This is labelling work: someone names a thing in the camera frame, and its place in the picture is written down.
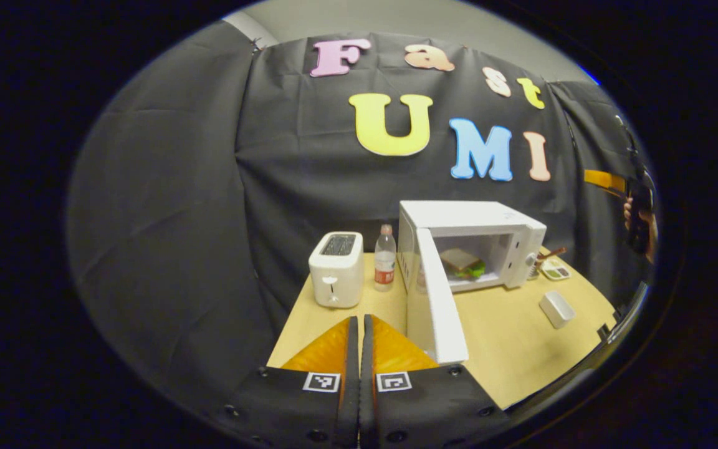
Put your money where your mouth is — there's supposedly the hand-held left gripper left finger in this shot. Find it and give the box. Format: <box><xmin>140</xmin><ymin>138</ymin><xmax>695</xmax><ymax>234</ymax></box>
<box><xmin>222</xmin><ymin>316</ymin><xmax>360</xmax><ymax>449</ymax></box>

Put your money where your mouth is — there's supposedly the sandwich with lettuce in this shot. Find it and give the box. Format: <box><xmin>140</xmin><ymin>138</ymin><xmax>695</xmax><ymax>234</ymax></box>
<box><xmin>439</xmin><ymin>248</ymin><xmax>486</xmax><ymax>279</ymax></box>

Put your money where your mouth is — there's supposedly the white microwave oven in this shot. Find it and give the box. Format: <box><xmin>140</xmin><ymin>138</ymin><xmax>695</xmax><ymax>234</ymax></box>
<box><xmin>396</xmin><ymin>200</ymin><xmax>548</xmax><ymax>365</ymax></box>

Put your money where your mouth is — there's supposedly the black backdrop cloth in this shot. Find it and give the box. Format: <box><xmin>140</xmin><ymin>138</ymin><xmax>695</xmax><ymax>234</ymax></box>
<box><xmin>66</xmin><ymin>22</ymin><xmax>656</xmax><ymax>400</ymax></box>

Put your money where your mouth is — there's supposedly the white rectangular dish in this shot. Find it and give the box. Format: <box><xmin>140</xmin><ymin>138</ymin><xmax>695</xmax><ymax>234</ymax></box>
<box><xmin>538</xmin><ymin>290</ymin><xmax>577</xmax><ymax>329</ymax></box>

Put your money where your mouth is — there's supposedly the clear plastic water bottle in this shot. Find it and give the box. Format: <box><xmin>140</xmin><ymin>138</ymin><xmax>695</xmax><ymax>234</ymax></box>
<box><xmin>374</xmin><ymin>224</ymin><xmax>397</xmax><ymax>292</ymax></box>

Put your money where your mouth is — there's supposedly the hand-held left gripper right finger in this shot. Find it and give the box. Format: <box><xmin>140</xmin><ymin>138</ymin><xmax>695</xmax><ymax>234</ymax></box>
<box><xmin>360</xmin><ymin>314</ymin><xmax>512</xmax><ymax>449</ymax></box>

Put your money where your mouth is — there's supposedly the white divided plate with beans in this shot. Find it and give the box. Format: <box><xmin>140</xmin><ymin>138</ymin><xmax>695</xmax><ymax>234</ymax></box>
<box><xmin>540</xmin><ymin>259</ymin><xmax>572</xmax><ymax>281</ymax></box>

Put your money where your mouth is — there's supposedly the white toaster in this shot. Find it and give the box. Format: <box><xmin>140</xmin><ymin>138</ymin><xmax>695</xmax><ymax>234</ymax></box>
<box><xmin>308</xmin><ymin>231</ymin><xmax>365</xmax><ymax>309</ymax></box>

